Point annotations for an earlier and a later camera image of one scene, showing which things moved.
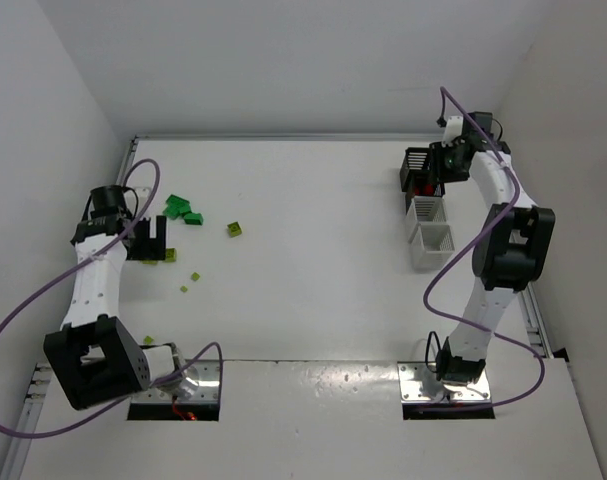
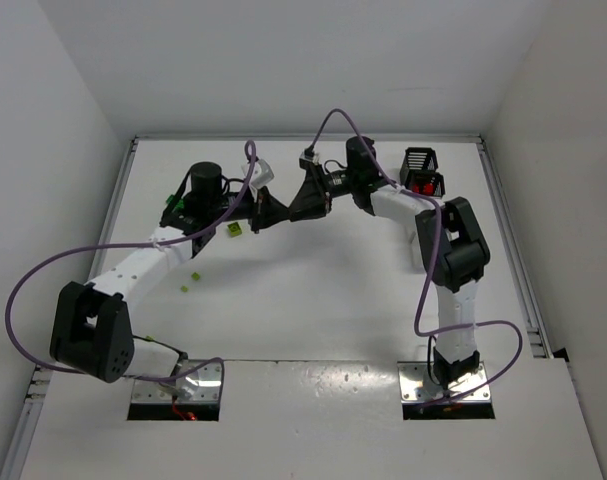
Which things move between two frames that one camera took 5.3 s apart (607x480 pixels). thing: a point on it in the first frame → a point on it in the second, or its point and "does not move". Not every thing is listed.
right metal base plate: [420, 384] does not move
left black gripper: [146, 251] → [258, 211]
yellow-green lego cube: [234, 229] does not move
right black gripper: [424, 176] → [324, 191]
